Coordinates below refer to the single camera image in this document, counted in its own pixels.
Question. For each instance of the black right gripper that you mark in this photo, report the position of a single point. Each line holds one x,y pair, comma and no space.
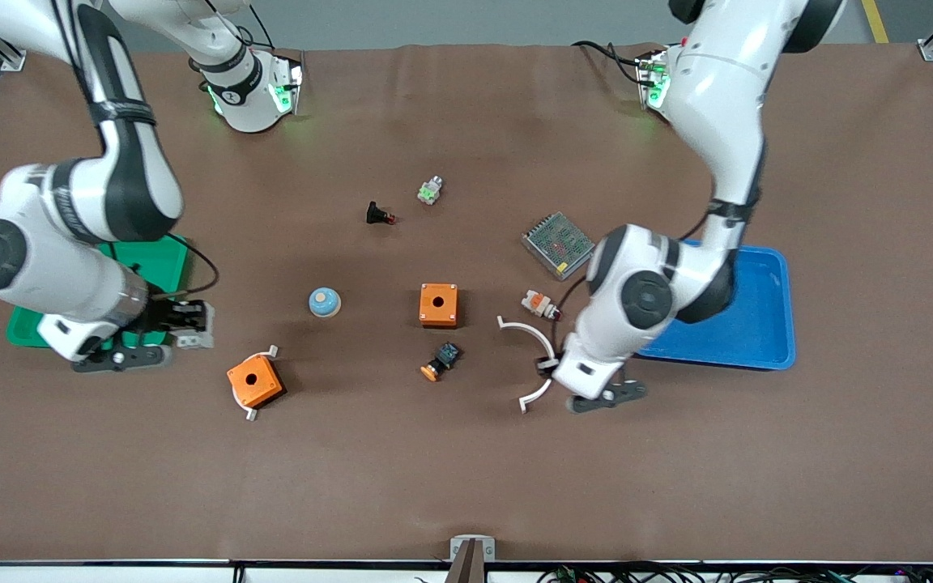
160,317

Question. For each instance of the white red circuit breaker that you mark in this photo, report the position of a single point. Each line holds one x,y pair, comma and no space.
196,340

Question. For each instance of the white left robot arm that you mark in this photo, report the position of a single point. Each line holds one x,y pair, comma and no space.
717,97

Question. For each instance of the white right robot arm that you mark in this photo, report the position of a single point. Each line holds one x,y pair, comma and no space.
134,170

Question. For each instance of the green plastic tray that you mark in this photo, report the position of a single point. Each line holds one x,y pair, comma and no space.
163,267

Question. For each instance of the orange button box with hole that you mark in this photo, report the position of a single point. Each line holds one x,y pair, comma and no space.
256,382
438,306

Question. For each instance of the black button with orange cap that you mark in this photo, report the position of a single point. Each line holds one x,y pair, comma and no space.
442,359

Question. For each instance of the metal mesh power supply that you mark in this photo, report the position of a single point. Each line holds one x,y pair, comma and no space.
559,244

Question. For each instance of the blue round buzzer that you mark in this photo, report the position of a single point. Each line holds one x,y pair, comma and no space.
325,303

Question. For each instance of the brown table mat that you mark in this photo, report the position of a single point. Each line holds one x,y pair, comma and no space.
434,470

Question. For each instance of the green white indicator light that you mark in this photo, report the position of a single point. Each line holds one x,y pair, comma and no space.
430,190

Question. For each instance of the blue plastic tray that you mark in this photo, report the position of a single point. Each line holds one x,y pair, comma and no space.
758,324

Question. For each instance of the black red push button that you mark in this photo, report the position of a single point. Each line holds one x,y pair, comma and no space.
376,214

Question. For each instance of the large white curved bracket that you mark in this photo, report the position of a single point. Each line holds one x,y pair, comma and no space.
527,327

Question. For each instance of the orange white red switch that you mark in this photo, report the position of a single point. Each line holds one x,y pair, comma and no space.
539,304

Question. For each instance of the small white curved bracket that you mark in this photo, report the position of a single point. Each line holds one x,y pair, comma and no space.
273,351

